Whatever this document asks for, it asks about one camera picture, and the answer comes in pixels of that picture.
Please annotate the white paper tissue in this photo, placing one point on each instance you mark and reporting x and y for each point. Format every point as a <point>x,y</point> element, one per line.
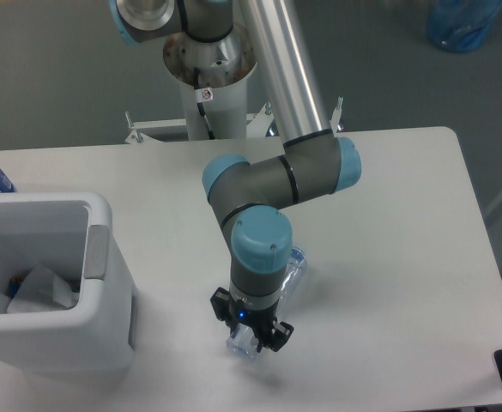
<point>43,291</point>

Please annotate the blue plastic bag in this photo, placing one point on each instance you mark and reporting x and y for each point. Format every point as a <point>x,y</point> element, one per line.
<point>461,26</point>

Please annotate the blue yellow snack wrapper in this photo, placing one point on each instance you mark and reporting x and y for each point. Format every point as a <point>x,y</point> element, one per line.
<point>14,285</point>

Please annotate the clear plastic water bottle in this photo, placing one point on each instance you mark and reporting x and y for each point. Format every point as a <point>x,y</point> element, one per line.
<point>243,341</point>

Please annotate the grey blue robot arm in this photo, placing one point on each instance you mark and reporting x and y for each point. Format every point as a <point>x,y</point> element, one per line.
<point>248,198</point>

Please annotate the white trash can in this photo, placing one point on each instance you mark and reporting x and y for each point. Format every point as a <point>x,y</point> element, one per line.
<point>71,234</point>

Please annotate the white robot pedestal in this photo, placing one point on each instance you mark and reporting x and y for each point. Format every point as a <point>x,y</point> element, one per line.
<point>212,69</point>

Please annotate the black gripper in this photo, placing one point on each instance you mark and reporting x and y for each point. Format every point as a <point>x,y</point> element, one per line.
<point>269,333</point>

